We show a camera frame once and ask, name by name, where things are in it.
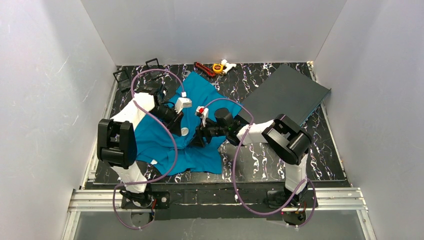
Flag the round colourful brooch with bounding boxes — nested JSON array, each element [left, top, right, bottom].
[[181, 127, 189, 137]]

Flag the blue garment cloth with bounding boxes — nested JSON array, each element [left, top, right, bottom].
[[135, 72, 241, 175]]

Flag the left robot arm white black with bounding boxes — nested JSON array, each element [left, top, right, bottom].
[[96, 85, 192, 194]]

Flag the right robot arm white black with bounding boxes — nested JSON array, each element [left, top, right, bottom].
[[189, 106, 312, 198]]

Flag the red black utility knife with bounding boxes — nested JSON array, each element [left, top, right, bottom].
[[194, 61, 216, 78]]

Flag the yellow tape measure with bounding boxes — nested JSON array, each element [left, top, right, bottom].
[[211, 63, 224, 75]]

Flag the white plastic fitting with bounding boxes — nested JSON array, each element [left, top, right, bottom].
[[220, 59, 237, 75]]

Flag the dark grey flat box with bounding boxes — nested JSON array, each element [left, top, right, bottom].
[[238, 64, 331, 126]]

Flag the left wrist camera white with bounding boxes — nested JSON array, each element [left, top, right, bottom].
[[174, 97, 192, 114]]

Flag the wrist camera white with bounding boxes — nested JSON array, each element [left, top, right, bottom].
[[174, 97, 192, 114], [195, 106, 209, 127]]

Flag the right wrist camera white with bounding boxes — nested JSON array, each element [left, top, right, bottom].
[[195, 106, 209, 127]]

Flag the black frame stand rear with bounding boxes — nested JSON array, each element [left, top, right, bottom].
[[145, 58, 164, 80]]

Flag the black frame stand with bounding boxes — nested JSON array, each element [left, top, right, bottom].
[[145, 58, 164, 80], [113, 69, 132, 93]]

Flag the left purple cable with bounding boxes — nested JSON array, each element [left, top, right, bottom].
[[112, 68, 187, 231]]

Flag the purple cable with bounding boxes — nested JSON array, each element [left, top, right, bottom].
[[112, 68, 187, 231], [203, 97, 317, 229]]

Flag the black frame stand left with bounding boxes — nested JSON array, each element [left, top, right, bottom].
[[113, 69, 132, 93]]

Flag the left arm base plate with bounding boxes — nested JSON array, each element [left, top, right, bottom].
[[119, 184, 171, 210]]

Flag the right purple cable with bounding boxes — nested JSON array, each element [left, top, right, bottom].
[[203, 97, 317, 229]]

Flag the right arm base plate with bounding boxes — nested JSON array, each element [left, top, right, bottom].
[[263, 188, 319, 227]]

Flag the aluminium rail frame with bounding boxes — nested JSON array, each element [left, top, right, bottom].
[[62, 63, 373, 240]]

